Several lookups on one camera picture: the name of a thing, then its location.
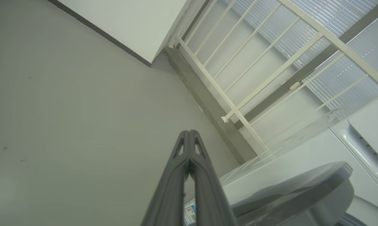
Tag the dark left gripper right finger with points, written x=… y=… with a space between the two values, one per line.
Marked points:
x=209 y=194

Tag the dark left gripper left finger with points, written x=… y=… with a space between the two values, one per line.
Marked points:
x=170 y=194

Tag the blue energy label sticker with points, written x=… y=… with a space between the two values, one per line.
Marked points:
x=190 y=215

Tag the white metal safety railing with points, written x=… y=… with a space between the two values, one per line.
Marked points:
x=323 y=33

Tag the white front-load washing machine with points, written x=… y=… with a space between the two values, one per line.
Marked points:
x=317 y=147

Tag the black round glass washer door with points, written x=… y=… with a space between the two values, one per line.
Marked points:
x=302 y=194

